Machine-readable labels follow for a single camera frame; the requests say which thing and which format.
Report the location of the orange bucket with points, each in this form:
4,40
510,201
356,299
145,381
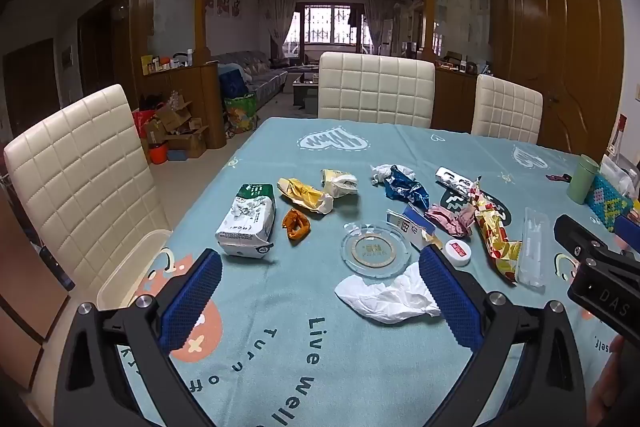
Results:
158,154

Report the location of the grey sofa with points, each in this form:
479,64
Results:
260,77

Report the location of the pile of cardboard boxes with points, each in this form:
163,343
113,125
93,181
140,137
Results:
180,127

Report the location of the barred window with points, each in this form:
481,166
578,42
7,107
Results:
327,24

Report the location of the small blue white box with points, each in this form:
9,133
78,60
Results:
407,223

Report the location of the person's right hand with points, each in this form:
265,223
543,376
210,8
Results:
617,392

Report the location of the white round lid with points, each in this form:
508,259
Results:
457,253

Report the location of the glass ashtray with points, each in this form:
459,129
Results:
375,252

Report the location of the low wooden cabinet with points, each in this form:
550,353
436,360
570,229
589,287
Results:
457,99

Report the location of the wooden door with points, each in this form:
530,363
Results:
565,57

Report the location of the blue bag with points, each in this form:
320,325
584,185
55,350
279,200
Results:
231,79

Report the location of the row of bottles and boxes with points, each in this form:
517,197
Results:
162,64

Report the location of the cream quilted leather chair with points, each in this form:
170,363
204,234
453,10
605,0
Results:
377,89
507,109
85,172

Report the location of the clear plastic bin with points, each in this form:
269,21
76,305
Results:
125,277

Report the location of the green cup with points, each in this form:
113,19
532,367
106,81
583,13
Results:
582,182

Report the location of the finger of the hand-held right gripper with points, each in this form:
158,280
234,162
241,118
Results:
572,234
629,234

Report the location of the small dark red item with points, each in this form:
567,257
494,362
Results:
557,177

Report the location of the light blue printed tablecloth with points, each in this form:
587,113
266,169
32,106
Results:
280,287

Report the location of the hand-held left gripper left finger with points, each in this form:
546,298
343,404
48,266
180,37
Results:
192,302

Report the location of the white green tissue pack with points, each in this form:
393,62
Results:
247,217

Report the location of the yellow white snack wrapper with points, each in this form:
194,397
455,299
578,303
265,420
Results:
340,183

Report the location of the red yellow snack wrapper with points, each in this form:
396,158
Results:
492,232

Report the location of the clear plastic package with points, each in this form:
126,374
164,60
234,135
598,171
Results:
532,252

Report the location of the coffee table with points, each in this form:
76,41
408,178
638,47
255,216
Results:
305,92

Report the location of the white plastic wrapper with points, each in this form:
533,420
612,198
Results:
382,172

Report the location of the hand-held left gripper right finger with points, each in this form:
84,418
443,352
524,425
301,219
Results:
450,302

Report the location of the white plastic bag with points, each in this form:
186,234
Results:
620,174

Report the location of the large white tissue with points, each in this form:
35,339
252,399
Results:
385,302

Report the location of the wooden divider cabinet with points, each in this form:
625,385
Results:
200,102

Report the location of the pink wrapper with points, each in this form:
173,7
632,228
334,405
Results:
450,219

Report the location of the red bag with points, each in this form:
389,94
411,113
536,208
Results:
141,122

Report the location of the orange wrapper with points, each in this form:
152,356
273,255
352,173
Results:
295,224

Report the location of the silver pill blister pack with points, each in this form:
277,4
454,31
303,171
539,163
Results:
452,180

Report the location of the colourful printed bag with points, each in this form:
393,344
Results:
241,114

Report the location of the blue foil wrapper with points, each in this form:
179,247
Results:
407,192

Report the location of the beaded tissue box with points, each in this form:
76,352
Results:
607,202

